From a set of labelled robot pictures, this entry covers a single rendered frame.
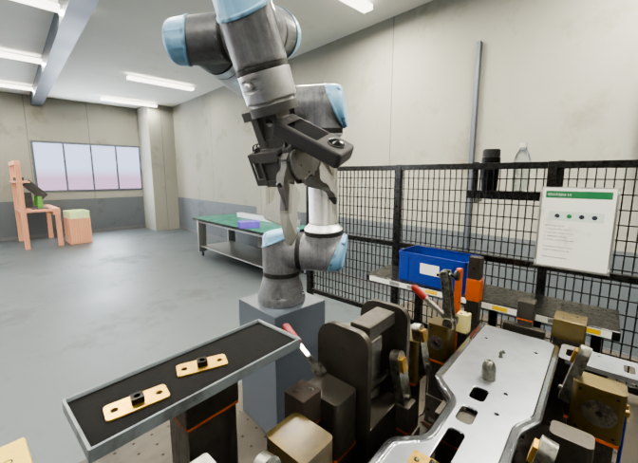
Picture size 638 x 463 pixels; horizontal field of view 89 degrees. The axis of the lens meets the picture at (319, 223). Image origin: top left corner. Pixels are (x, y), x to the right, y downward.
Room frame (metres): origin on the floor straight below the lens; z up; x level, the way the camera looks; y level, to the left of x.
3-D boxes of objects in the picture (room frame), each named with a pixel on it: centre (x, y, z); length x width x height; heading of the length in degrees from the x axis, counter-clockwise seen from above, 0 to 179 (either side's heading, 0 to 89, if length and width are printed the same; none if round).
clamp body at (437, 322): (0.95, -0.37, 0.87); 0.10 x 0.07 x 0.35; 49
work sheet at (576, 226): (1.18, -0.94, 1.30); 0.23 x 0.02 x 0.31; 49
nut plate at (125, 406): (0.44, 0.27, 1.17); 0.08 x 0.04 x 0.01; 130
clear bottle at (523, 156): (1.39, -0.85, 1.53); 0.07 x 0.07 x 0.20
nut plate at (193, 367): (0.54, 0.21, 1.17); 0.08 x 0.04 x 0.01; 118
